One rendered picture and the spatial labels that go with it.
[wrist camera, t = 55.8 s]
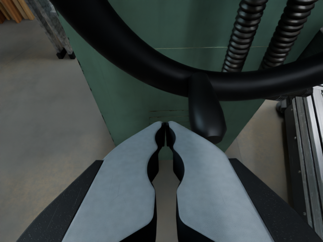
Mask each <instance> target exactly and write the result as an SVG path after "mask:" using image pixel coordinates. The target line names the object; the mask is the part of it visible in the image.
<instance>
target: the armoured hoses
mask: <svg viewBox="0 0 323 242"><path fill-rule="evenodd" d="M317 1H318V0H288V1H287V3H286V7H284V10H283V12H284V13H282V14H281V19H280V20H279V21H278V26H277V27H276V29H275V32H274V33H273V37H272V38H271V41H270V43H269V46H268V47H267V50H266V52H265V54H264V57H263V59H262V61H261V64H260V66H259V69H258V70H262V69H267V68H271V67H276V66H280V65H283V64H284V61H285V60H286V57H287V56H288V55H289V52H290V51H291V49H292V46H293V45H294V43H295V41H296V40H297V37H298V35H299V34H300V32H301V29H302V28H303V27H304V23H306V22H307V17H308V16H310V14H311V10H312V9H313V8H314V7H315V2H317ZM267 2H268V0H242V1H241V2H240V3H239V7H240V8H239V9H238V10H237V14H238V15H237V16H236V17H235V19H236V21H235V22H234V27H233V29H232V34H231V36H230V37H231V38H230V40H229V45H228V49H227V51H226V52H227V53H226V55H225V59H224V63H223V67H222V71H221V72H242V69H243V66H244V64H245V61H246V57H247V56H248V52H249V50H250V47H251V45H252V41H253V39H254V36H255V35H256V30H257V29H258V27H259V25H258V24H259V23H260V21H261V17H262V16H263V11H264V10H265V8H266V3H267ZM312 93H313V87H312V88H308V89H305V90H301V91H297V92H294V93H289V94H285V95H280V96H275V97H268V98H264V99H266V100H274V101H280V102H282V101H283V100H285V99H286V98H287V96H295V97H308V96H310V95H311V94H312Z"/></svg>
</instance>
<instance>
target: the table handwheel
mask: <svg viewBox="0 0 323 242"><path fill-rule="evenodd" d="M49 1H50V2H51V3H52V5H53V6H54V7H55V8H56V10H57V11H58V12H59V13H60V14H61V16H62V17H63V18H64V19H65V20H66V21H67V23H68V24H69V25H70V26H71V27H72V28H73V29H74V30H75V31H76V32H77V33H78V34H79V35H80V36H81V37H82V38H83V39H84V40H85V41H86V42H87V43H88V44H89V45H90V46H91V47H92V48H94V49H95V50H96V51H97V52H98V53H99V54H101V55H102V56H103V57H104V58H106V59H107V60H108V61H110V62H111V63H112V64H114V65H115V66H117V67H118V68H119V69H121V70H123V71H124V72H126V73H127V74H129V75H131V76H132V77H134V78H136V79H138V80H140V81H142V82H144V83H146V84H148V85H150V86H152V87H155V88H157V89H159V90H162V91H165V92H168V93H171V94H174V95H178V96H182V97H188V79H189V77H190V76H191V75H192V74H194V73H197V72H204V73H206V74H207V75H208V77H209V80H210V83H211V85H212V87H213V89H214V91H215V93H216V95H217V97H218V100H219V101H244V100H255V99H262V98H268V97H275V96H280V95H285V94H289V93H294V92H297V91H301V90H305V89H308V88H312V87H315V86H318V85H322V84H323V51H321V52H319V53H316V54H314V55H311V56H309V57H306V58H303V59H300V60H297V61H294V62H291V63H287V64H284V65H280V66H276V67H271V68H267V69H262V70H255V71H248V72H214V71H207V70H202V69H197V68H194V67H190V66H187V65H184V64H182V63H179V62H177V61H175V60H172V59H170V58H168V57H167V56H165V55H163V54H161V53H160V52H158V51H157V50H155V49H154V48H153V47H151V46H150V45H148V44H147V43H146V42H145V41H144V40H142V39H141V38H140V37H139V36H138V35H137V34H136V33H135V32H133V31H132V29H131V28H130V27H129V26H128V25H127V24H126V23H125V22H124V21H123V20H122V19H121V17H120V16H119V15H118V14H117V12H116V11H115V10H114V8H113V7H112V6H111V5H110V3H109V2H108V0H49Z"/></svg>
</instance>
